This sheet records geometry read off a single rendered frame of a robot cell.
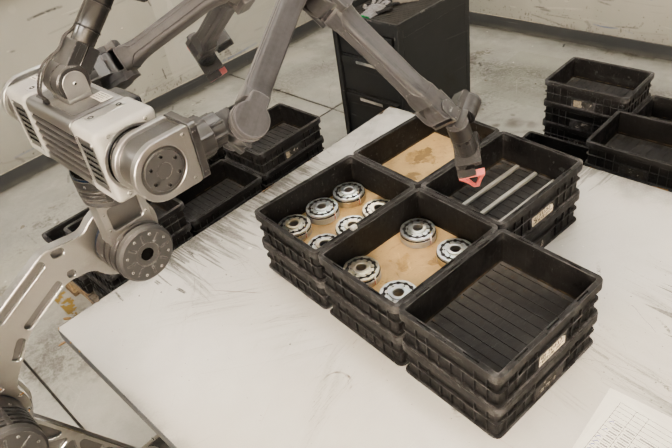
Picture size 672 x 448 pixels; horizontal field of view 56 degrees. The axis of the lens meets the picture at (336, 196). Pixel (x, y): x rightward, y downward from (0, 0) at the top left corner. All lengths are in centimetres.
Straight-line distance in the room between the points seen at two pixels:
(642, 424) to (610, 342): 24
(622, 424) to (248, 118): 107
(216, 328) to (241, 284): 18
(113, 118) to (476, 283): 100
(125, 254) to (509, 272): 97
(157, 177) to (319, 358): 79
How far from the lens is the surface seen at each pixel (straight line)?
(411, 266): 178
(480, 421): 159
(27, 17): 438
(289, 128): 322
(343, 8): 147
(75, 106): 134
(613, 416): 167
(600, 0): 493
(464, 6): 358
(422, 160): 220
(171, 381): 184
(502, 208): 198
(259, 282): 202
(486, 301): 169
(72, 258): 159
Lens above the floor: 203
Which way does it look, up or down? 35 degrees down
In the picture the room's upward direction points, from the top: 9 degrees counter-clockwise
